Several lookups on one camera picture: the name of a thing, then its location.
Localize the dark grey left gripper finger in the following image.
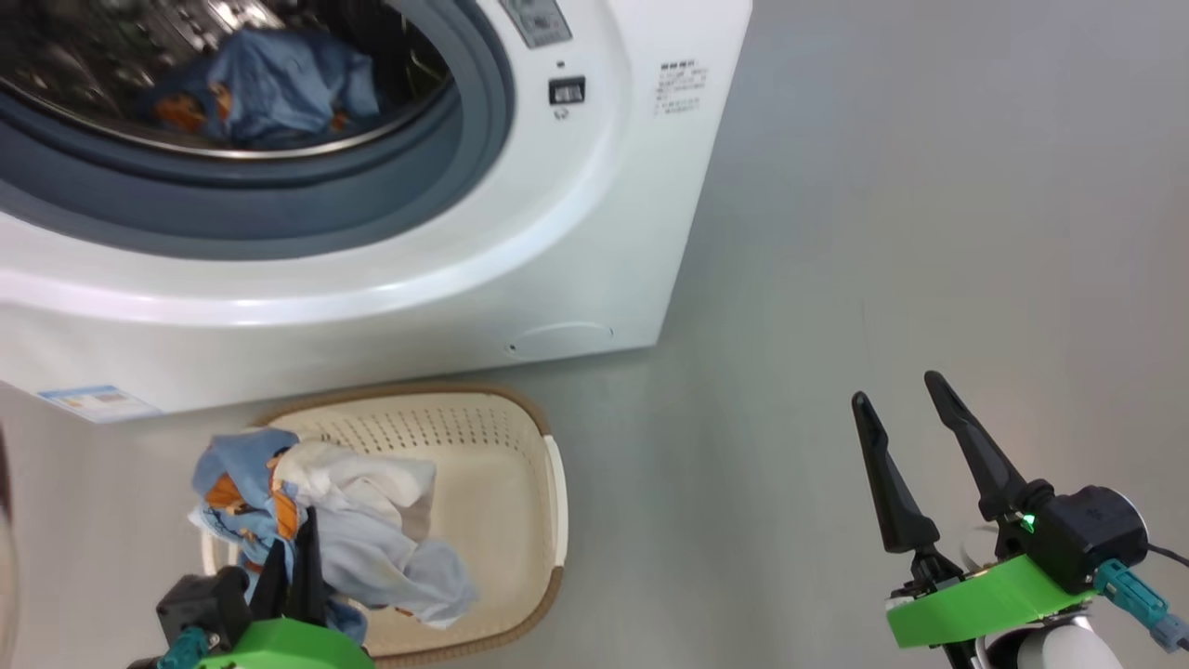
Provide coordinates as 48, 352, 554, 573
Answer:
286, 506, 328, 625
251, 542, 289, 622

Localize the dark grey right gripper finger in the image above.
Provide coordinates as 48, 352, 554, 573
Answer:
924, 371, 1030, 521
851, 391, 941, 555

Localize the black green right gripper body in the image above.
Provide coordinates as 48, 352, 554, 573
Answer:
885, 480, 1153, 651

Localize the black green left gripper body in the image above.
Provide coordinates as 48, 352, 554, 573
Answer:
158, 569, 375, 669

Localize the blue cartoon garment white lining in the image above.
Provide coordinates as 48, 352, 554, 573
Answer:
189, 427, 479, 642

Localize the blue cartoon print garment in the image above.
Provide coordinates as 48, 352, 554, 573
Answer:
139, 28, 382, 145

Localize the white front-load washing machine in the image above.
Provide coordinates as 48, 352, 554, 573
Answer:
0, 0, 753, 424

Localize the cream perforated laundry basket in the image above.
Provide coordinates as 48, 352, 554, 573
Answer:
200, 383, 568, 666

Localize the blue energy label sticker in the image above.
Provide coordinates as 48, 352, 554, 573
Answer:
37, 385, 163, 425

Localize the white round filter cover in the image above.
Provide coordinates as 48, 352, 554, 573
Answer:
506, 321, 614, 361

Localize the small printed text label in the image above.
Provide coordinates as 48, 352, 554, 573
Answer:
655, 60, 709, 117

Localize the grey warning label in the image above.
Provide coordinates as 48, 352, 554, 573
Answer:
499, 0, 572, 49

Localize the teal cable connector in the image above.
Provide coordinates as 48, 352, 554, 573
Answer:
158, 627, 210, 669
1094, 560, 1189, 651

